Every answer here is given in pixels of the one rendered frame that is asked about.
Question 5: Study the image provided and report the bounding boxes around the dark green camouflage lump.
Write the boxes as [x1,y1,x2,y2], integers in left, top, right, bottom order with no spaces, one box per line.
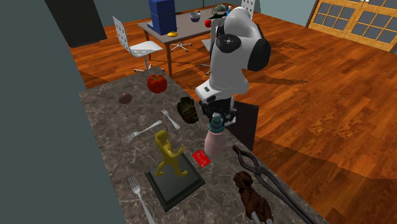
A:
[176,96,200,125]

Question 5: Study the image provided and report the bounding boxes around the dark robot stand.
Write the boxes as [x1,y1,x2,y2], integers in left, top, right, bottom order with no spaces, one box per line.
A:
[228,100,260,153]

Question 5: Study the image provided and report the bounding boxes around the pink bottle with teal cap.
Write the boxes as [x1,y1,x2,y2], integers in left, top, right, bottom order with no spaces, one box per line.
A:
[204,118,228,159]

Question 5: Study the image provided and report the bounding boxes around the small silver fork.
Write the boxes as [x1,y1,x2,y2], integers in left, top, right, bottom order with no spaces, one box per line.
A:
[160,109,181,130]

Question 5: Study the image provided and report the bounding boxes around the red card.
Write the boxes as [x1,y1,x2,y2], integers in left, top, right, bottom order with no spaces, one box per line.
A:
[192,149,212,169]

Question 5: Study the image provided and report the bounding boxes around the white perforated office chair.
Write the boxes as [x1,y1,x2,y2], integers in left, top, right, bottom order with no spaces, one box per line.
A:
[240,0,256,20]
[200,38,215,76]
[112,16,165,73]

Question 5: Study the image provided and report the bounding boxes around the red tomato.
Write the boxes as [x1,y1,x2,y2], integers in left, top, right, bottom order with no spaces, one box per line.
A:
[146,74,168,94]

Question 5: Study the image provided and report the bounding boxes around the grey dining table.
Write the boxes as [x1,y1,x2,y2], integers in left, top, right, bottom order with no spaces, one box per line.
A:
[137,0,237,79]

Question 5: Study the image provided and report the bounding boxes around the yellow figure on dark base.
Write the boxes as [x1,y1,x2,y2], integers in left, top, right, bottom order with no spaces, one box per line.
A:
[144,130,206,214]

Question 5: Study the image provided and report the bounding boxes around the black iron tongs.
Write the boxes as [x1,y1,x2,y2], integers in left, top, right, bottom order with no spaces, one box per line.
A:
[232,144,317,224]

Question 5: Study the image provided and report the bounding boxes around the brown ball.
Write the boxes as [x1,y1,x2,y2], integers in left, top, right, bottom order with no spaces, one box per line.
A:
[118,92,133,105]

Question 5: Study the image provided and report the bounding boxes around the large silver fork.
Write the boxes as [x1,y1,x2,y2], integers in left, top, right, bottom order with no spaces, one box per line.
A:
[127,175,156,224]

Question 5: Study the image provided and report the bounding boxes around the wooden glazed double door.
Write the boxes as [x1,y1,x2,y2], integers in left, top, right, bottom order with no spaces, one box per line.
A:
[305,0,397,53]

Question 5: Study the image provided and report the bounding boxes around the silver fork with bent handle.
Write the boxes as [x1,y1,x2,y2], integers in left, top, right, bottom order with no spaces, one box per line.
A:
[127,120,164,142]

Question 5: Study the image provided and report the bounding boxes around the black wall panel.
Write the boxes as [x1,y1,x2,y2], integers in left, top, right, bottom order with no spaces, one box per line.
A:
[44,0,108,49]

